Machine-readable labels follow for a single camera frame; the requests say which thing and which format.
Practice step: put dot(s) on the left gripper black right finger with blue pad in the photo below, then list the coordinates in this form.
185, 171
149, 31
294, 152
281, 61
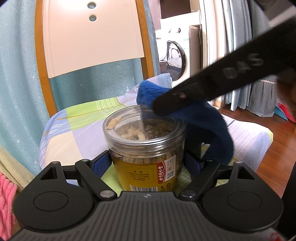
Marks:
202, 177

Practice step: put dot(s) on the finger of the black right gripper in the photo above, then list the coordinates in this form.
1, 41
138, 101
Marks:
206, 85

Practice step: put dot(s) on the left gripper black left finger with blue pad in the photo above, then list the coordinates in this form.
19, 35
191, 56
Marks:
90, 173

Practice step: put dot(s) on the blue terry cloth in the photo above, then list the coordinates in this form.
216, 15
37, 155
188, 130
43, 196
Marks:
207, 137

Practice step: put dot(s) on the clear plastic jar yellow label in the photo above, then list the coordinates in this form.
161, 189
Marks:
146, 149

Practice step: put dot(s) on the grey-blue curtain right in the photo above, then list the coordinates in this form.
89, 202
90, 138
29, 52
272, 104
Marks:
244, 22

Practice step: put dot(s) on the brown cardboard panel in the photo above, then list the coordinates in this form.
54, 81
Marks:
195, 52

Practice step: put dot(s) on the white front-load washing machine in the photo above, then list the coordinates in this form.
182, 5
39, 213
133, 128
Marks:
173, 45

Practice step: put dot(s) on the yellow-green blanket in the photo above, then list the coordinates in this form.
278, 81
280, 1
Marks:
14, 170

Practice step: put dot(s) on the teal curtain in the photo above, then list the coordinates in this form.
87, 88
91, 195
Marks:
23, 110

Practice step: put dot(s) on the pink fluffy towel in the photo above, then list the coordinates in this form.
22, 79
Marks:
8, 191

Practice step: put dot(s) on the wooden chair white backrest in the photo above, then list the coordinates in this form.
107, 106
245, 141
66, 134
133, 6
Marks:
72, 35

